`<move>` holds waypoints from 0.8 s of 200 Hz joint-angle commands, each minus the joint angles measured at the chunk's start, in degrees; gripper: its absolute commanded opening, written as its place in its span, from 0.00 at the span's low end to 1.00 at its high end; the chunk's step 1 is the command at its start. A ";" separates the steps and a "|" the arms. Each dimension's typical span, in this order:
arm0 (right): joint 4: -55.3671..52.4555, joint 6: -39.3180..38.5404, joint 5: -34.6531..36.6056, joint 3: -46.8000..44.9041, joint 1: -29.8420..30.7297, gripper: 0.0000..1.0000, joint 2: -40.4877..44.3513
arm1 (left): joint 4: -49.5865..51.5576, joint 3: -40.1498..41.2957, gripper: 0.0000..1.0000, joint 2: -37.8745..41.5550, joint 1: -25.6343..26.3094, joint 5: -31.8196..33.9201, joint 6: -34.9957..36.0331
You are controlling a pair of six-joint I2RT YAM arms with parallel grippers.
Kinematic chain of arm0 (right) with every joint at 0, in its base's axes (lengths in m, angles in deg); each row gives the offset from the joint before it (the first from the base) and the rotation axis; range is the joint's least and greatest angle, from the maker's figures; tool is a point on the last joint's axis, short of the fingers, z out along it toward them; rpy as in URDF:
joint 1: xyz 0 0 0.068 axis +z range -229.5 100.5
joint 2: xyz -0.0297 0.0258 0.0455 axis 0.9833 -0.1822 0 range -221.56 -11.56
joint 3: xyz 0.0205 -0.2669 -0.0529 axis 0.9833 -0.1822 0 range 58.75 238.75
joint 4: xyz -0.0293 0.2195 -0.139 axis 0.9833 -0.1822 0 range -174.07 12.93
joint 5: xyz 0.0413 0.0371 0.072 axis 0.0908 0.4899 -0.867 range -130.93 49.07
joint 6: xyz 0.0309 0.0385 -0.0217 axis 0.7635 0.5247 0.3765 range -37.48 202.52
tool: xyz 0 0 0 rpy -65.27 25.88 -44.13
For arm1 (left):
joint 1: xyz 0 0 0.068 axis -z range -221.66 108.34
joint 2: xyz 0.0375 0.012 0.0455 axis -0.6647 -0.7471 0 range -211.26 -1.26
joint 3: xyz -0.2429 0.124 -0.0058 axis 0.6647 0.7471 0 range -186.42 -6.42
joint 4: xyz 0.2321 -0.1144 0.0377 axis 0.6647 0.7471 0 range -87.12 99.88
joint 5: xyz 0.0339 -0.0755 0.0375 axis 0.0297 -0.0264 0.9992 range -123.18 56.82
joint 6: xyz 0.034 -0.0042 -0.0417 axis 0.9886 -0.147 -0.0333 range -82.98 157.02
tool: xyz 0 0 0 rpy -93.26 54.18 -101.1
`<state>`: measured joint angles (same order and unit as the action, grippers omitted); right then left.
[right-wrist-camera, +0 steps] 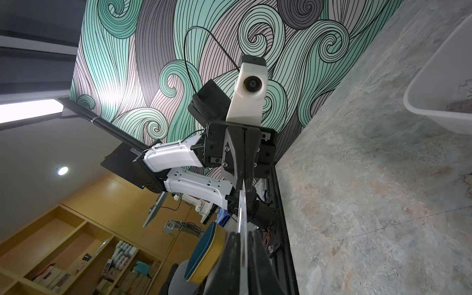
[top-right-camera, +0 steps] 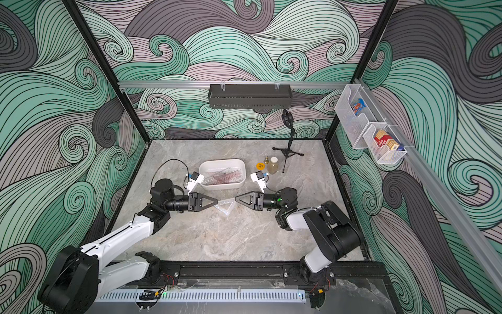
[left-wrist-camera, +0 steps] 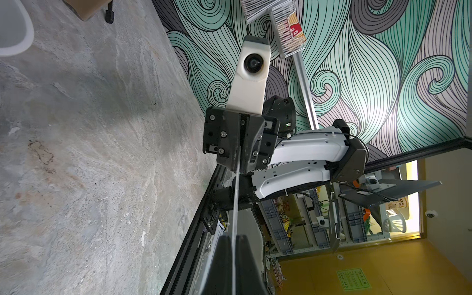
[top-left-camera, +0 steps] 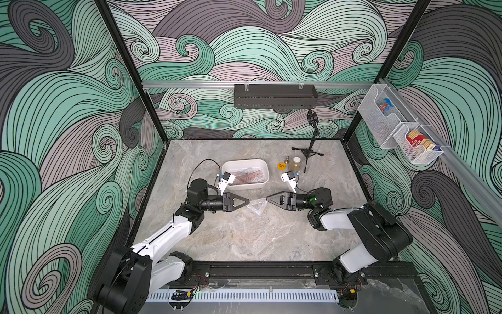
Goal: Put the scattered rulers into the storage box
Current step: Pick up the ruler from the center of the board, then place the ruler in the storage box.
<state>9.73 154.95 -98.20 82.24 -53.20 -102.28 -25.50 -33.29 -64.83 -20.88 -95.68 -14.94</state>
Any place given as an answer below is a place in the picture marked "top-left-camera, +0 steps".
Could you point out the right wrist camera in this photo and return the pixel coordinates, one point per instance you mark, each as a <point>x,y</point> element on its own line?
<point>289,178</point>

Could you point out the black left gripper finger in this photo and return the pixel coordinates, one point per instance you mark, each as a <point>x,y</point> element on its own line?
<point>235,207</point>
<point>237,199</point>

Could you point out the black corner frame post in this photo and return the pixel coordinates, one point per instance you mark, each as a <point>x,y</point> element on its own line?
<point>403,38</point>
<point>110,22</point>

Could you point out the white slotted cable duct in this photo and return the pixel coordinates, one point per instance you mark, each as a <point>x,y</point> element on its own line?
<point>266,295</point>

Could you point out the black wall shelf tray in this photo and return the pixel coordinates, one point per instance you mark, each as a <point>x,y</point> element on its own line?
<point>281,98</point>

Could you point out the aluminium rail right wall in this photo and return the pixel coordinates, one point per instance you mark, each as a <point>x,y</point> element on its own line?
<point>470,180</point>

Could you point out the black tripod stand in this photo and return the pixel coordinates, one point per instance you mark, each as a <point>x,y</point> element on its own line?
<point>313,121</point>

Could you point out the white plastic storage box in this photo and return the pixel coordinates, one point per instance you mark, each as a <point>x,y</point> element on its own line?
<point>249,174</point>

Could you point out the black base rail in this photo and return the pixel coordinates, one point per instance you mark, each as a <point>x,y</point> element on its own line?
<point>323,273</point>

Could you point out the aluminium rail back wall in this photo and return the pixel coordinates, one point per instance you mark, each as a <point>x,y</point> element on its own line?
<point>231,84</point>

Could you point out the clear jar with liquid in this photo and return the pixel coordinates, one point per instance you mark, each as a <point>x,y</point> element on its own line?
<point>295,164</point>

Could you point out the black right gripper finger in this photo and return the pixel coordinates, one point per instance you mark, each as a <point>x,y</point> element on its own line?
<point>276,202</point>
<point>277,197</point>

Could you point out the black corner frame post left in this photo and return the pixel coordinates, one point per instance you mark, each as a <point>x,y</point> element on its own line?
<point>110,22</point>

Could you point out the black corner frame post right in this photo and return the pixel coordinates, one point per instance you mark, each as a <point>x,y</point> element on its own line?
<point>403,38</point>

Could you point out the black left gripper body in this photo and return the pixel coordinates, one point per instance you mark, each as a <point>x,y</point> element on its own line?
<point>215,205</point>

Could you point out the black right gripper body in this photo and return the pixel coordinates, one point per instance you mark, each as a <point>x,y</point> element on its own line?
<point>299,201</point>

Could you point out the aluminium rail wall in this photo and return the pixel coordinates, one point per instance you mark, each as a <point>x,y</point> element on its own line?
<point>470,180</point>
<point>231,84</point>

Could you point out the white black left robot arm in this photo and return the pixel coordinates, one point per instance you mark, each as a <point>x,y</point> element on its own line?
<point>132,273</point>

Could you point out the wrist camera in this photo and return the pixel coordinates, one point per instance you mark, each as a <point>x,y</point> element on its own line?
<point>289,178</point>
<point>225,179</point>

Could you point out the clear wall bin lower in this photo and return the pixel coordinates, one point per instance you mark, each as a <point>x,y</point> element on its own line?
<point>416,144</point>

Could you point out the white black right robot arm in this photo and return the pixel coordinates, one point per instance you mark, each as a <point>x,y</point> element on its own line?
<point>382,236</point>

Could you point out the clear wall bin upper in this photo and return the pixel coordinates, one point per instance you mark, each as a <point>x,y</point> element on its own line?
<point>380,110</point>

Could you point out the clear wall bin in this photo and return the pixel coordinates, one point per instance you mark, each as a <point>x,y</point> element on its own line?
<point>380,110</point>
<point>416,144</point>

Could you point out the pink straight ruler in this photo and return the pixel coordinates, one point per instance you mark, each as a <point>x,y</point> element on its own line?
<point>253,176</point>

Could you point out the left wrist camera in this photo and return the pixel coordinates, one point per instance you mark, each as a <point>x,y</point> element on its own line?
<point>225,179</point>

